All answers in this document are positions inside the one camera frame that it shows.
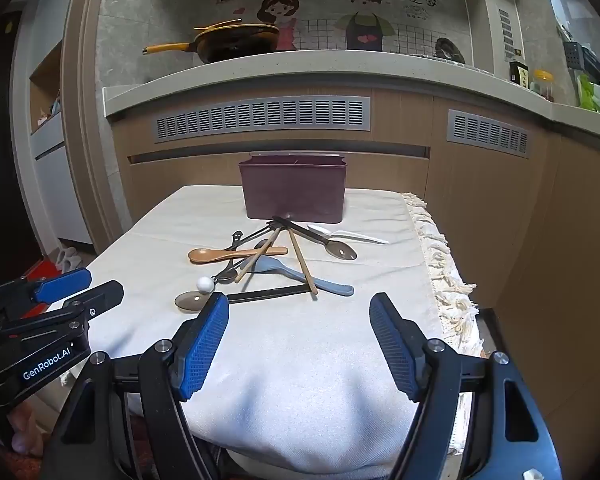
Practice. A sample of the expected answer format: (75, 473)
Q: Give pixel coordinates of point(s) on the white plastic spoon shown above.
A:
(350, 235)

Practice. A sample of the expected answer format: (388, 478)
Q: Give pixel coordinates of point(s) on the maroon plastic utensil box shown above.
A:
(292, 190)

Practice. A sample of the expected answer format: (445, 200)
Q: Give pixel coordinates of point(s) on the dark bottle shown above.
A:
(518, 74)

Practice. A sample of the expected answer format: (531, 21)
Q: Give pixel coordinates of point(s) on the yellow lid jar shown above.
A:
(542, 85)

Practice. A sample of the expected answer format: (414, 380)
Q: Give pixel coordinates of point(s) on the white slipper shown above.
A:
(76, 261)
(62, 256)

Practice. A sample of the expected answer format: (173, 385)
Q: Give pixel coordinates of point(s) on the short grey vent grille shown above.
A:
(487, 132)

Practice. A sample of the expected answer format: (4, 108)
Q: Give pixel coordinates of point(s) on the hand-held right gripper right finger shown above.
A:
(395, 347)

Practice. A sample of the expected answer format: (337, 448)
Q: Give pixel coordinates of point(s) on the yellow spatula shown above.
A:
(220, 25)

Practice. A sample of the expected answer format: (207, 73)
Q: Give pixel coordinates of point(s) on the blue-grey plastic spoon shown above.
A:
(300, 276)

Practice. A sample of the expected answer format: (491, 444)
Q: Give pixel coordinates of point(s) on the thin black metal utensil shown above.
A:
(260, 233)

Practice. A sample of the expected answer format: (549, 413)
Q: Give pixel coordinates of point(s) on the white shelf cabinet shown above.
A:
(55, 185)

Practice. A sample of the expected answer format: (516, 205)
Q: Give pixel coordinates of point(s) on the wooden chopstick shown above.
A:
(257, 256)
(302, 262)

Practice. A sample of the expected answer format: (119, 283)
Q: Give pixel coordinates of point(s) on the green packet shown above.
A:
(590, 94)

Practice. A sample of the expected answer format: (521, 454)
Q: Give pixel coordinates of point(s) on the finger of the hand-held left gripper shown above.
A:
(97, 299)
(62, 281)

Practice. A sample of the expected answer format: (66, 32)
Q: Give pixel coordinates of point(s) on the black pan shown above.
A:
(450, 50)

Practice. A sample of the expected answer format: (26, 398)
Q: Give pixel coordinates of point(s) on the long grey vent grille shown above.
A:
(260, 117)

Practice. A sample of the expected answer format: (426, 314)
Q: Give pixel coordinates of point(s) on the utensils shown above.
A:
(342, 250)

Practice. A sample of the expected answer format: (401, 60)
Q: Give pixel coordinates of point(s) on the white fringed tablecloth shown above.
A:
(305, 360)

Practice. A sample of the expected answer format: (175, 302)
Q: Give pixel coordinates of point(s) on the grey kitchen countertop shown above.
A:
(305, 77)

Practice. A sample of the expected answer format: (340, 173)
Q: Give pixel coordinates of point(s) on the brown wooden spoon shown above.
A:
(215, 255)

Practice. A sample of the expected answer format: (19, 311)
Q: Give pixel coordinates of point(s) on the grey wall vent panel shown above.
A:
(505, 32)

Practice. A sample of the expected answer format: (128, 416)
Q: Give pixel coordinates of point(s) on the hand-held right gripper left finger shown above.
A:
(202, 347)

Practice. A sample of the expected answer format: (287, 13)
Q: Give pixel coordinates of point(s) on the yellow frying pan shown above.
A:
(240, 45)

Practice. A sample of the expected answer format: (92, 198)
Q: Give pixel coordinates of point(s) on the cartoon wall poster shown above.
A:
(365, 20)

